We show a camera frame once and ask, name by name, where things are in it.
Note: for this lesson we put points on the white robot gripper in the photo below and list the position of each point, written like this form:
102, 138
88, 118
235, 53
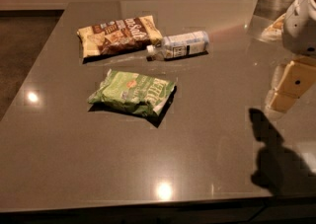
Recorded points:
300, 26

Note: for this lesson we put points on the green jalapeno chip bag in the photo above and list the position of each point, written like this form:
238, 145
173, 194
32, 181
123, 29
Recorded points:
133, 93

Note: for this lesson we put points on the brown and cream chip bag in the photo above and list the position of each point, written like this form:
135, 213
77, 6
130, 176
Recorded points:
119, 36

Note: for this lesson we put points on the clear plastic water bottle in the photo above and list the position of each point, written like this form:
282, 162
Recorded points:
179, 46

